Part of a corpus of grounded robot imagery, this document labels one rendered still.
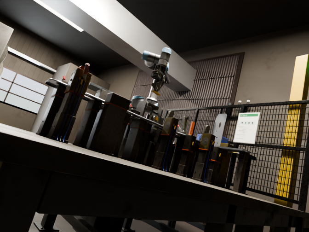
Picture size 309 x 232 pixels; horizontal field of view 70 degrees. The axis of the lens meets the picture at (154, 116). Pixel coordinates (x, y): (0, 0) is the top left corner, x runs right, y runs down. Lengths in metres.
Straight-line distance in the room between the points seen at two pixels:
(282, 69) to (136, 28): 2.49
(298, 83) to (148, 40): 2.61
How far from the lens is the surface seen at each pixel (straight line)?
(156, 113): 1.87
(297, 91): 2.26
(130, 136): 1.53
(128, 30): 3.85
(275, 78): 4.19
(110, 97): 1.23
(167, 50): 1.79
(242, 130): 2.30
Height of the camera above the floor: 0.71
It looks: 12 degrees up
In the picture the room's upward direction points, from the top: 16 degrees clockwise
